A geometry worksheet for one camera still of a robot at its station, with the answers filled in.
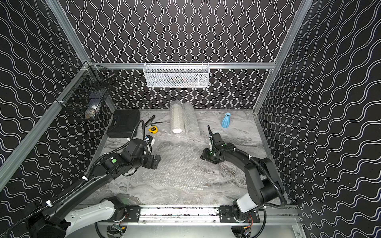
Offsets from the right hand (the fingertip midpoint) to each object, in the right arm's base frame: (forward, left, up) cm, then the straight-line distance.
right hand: (204, 157), depth 91 cm
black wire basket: (+28, +75, +24) cm, 84 cm away
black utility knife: (+30, +41, -2) cm, 51 cm away
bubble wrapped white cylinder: (+28, +19, +5) cm, 34 cm away
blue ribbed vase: (+26, -16, +5) cm, 31 cm away
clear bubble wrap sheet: (-5, +14, -3) cm, 15 cm away
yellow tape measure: (+22, +36, 0) cm, 42 cm away
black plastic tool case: (+25, +57, +3) cm, 62 cm away
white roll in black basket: (+14, +64, +24) cm, 70 cm away
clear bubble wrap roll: (+21, +8, +6) cm, 23 cm away
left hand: (-6, +27, +15) cm, 32 cm away
